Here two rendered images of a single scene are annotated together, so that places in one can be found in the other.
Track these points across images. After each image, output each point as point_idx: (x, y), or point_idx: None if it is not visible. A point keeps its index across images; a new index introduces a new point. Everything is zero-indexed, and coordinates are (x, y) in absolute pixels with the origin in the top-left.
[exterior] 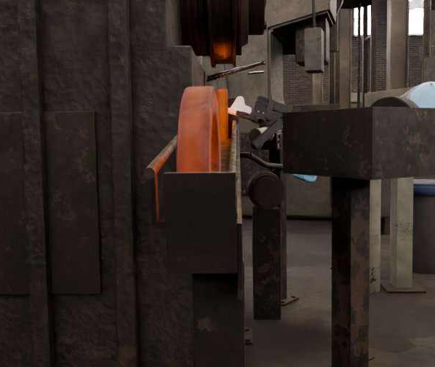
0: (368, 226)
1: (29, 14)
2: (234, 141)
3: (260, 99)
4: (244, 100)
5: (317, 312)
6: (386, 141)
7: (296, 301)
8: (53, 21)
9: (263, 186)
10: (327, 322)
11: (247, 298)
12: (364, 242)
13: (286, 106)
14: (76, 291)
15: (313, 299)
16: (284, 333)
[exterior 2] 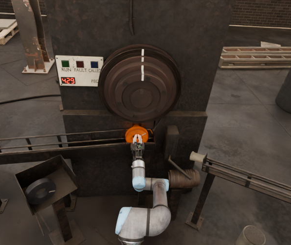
0: (53, 205)
1: None
2: (48, 149)
3: (132, 143)
4: (135, 138)
5: (177, 238)
6: (19, 186)
7: (194, 229)
8: None
9: (167, 175)
10: (163, 241)
11: (193, 207)
12: (53, 207)
13: (138, 155)
14: None
15: (199, 238)
16: None
